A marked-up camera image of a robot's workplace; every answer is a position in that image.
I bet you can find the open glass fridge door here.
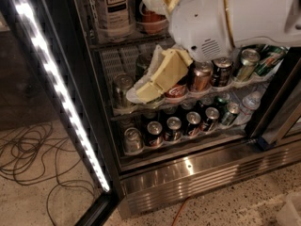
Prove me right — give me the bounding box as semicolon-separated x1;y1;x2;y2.
0;0;116;226

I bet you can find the black cable on floor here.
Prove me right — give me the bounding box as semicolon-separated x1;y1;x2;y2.
0;121;96;226

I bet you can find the pale green can middle shelf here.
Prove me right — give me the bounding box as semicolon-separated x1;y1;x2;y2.
233;48;260;82

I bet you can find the dark can middle shelf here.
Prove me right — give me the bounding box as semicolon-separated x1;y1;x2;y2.
211;57;232;88

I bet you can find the orange cable on floor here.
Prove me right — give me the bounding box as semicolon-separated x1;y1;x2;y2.
170;197;192;226

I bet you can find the white LED light strip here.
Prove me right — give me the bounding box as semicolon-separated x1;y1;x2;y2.
14;0;110;192

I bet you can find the Coca-Cola bottle top shelf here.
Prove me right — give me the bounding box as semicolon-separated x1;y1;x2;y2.
135;0;166;35

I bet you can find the stainless steel display fridge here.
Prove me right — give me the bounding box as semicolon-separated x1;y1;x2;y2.
74;0;301;217

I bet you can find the green can bottom shelf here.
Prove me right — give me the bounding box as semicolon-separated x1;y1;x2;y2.
219;102;240;126

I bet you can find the clear water bottle bottom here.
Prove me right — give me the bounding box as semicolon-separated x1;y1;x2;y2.
234;91;261;125

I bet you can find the green can back row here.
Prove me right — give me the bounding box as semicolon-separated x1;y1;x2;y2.
135;53;152;80

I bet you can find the copper can middle shelf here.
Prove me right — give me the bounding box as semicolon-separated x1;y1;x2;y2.
188;61;213;92

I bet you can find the silver can bottom left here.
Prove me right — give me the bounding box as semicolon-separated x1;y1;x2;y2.
124;127;143;153

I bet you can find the dark red can bottom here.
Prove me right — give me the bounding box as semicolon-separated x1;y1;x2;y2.
145;121;163;148

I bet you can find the white bin corner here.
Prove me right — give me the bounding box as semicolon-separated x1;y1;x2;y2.
277;192;301;226

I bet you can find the Coca-Cola can middle shelf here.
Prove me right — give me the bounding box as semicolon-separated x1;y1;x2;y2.
165;80;186;98

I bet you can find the Mountain Dew can lying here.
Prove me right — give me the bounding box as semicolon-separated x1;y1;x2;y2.
254;45;288;76

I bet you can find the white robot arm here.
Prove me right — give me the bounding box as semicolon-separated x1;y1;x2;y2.
126;0;301;104

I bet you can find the white tea bottle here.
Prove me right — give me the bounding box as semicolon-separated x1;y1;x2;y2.
95;0;133;41

